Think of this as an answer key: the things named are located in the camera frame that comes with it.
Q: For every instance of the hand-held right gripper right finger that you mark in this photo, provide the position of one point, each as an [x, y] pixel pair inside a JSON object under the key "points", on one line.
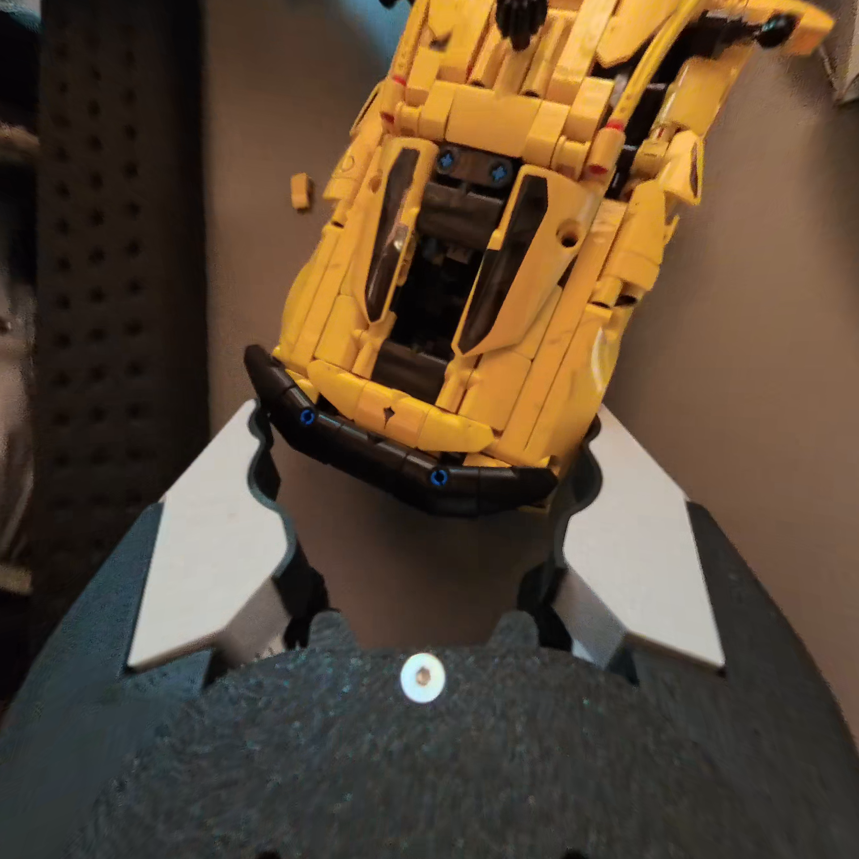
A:
{"points": [[637, 557]]}

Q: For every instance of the small yellow toy brick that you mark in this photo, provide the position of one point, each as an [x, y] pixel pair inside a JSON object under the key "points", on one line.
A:
{"points": [[301, 192]]}

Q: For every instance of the grey desk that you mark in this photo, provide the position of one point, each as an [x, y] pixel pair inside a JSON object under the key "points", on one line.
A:
{"points": [[738, 335]]}

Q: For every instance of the yellow toy brick car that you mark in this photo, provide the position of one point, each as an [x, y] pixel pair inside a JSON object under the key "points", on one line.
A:
{"points": [[570, 282]]}

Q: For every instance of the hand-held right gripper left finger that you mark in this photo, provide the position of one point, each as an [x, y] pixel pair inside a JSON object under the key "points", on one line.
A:
{"points": [[215, 537]]}

